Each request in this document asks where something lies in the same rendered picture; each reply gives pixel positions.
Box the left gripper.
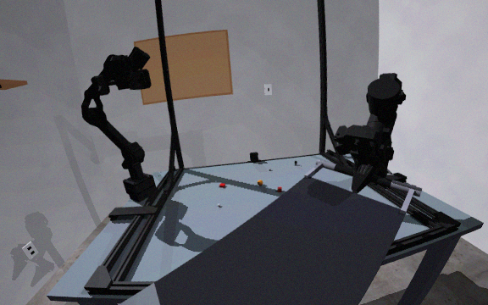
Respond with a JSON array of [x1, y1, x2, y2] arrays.
[[344, 122, 392, 193]]

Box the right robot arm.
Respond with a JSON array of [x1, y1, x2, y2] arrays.
[[81, 47, 150, 182]]

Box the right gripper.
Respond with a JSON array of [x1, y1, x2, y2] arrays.
[[91, 69, 151, 96]]

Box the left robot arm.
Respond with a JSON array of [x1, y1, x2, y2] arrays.
[[334, 73, 406, 169]]

